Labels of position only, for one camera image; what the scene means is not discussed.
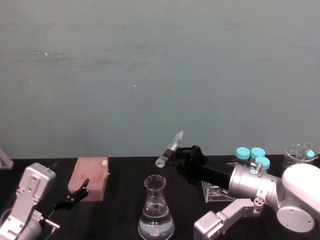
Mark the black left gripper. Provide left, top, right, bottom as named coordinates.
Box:
left=53, top=177, right=91, bottom=210

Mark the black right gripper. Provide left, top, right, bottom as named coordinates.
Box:
left=163, top=144, right=236, bottom=191

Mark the clear plastic test tube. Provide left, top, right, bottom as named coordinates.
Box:
left=155, top=130, right=185, bottom=169

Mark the pink tube box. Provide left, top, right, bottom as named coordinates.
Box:
left=67, top=156, right=111, bottom=202

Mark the black table cloth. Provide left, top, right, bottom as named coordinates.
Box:
left=0, top=155, right=320, bottom=240

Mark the clear acrylic tube rack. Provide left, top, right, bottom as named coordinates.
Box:
left=201, top=180, right=241, bottom=204

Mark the glass conical flask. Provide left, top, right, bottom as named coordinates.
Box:
left=137, top=174, right=176, bottom=240

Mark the teal capped tube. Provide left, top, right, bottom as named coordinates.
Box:
left=235, top=147, right=252, bottom=166
left=255, top=156, right=272, bottom=170
left=250, top=147, right=266, bottom=160
left=297, top=142, right=316, bottom=161

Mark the grey metal stand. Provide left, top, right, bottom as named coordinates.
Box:
left=0, top=145, right=15, bottom=171

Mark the glass beaker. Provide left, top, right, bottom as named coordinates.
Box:
left=284, top=142, right=320, bottom=176

